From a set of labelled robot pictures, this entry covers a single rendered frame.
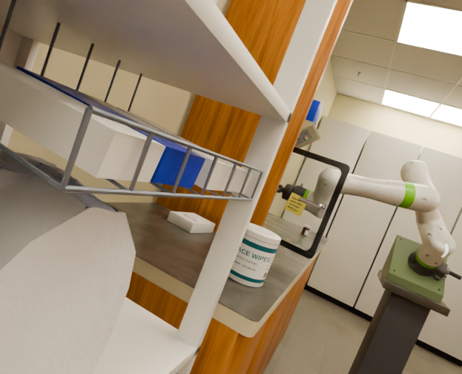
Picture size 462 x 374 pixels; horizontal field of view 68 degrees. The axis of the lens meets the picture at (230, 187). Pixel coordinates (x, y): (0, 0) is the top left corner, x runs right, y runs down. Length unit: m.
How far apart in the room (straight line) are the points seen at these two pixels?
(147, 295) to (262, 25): 1.15
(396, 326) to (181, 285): 1.53
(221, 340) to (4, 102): 0.66
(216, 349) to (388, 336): 1.46
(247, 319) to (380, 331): 1.45
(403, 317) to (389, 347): 0.18
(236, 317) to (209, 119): 0.93
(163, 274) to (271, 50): 1.01
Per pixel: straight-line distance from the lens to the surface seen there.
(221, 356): 0.85
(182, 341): 0.67
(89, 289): 0.39
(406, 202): 1.65
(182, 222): 1.29
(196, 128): 1.52
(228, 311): 0.81
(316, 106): 1.49
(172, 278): 0.85
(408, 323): 2.18
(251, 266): 0.96
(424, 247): 2.06
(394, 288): 2.06
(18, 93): 0.31
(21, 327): 0.38
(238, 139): 1.44
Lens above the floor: 1.25
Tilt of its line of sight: 5 degrees down
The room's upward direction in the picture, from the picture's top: 21 degrees clockwise
